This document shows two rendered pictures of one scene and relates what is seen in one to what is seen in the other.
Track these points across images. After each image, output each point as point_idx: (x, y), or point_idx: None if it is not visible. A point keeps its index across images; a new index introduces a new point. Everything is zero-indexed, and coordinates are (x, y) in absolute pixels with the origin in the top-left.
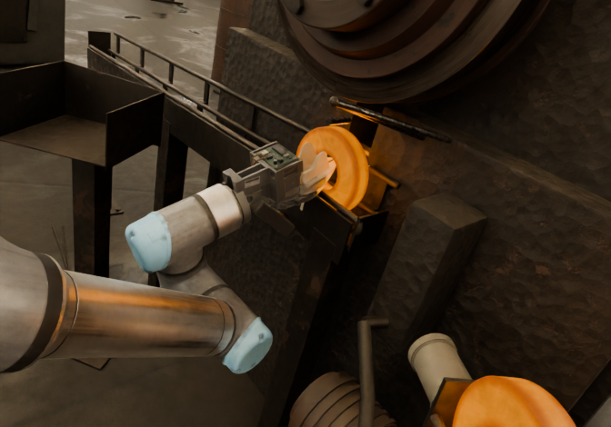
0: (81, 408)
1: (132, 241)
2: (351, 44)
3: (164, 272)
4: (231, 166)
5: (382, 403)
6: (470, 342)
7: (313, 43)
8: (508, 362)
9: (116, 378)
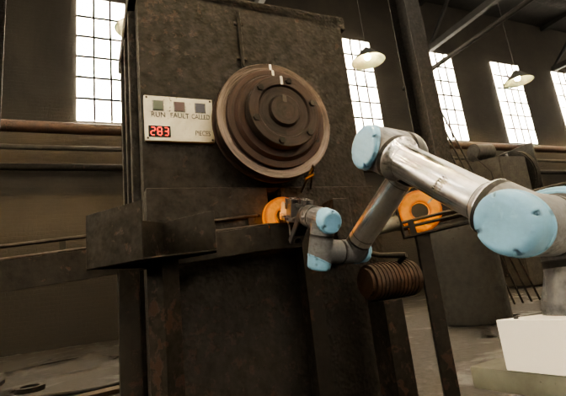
0: None
1: (334, 213)
2: (295, 152)
3: (333, 235)
4: (229, 248)
5: (346, 319)
6: None
7: (269, 160)
8: None
9: None
